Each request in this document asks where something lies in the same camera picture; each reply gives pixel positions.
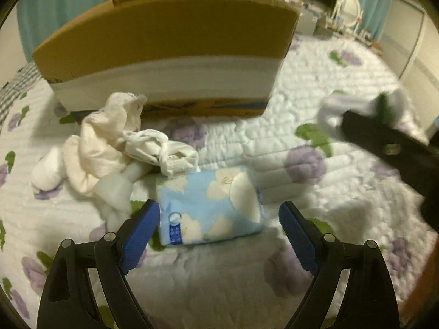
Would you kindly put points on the white dressing table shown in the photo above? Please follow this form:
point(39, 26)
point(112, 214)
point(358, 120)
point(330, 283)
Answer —
point(313, 20)

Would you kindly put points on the floral quilted bedspread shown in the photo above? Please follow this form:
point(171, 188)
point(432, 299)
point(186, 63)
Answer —
point(223, 281)

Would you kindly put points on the white wardrobe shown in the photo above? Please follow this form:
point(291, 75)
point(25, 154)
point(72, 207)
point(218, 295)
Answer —
point(408, 31)

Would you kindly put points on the oval white vanity mirror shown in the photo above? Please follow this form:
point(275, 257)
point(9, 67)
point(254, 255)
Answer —
point(349, 8)

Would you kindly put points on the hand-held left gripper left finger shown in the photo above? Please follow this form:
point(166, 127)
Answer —
point(140, 236)

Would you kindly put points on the plaid checked cloth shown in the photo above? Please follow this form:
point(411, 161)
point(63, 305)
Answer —
point(17, 85)

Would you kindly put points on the blue floral tissue packet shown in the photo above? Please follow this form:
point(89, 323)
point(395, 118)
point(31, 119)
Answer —
point(209, 205)

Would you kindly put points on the teal curtain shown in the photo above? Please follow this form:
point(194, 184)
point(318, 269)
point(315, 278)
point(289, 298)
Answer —
point(372, 0)
point(68, 0)

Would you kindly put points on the cardboard box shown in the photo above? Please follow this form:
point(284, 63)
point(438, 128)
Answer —
point(164, 41)

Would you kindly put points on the cream crumpled cloth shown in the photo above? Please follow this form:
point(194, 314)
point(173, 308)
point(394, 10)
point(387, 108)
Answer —
point(99, 144)

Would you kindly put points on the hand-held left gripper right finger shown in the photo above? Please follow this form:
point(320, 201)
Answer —
point(297, 240)

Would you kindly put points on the white rolled sock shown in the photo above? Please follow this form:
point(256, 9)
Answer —
point(46, 173)

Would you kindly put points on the white and green sock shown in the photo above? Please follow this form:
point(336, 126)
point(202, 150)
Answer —
point(331, 109)

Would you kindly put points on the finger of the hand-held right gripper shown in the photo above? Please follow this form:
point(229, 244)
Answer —
point(367, 128)

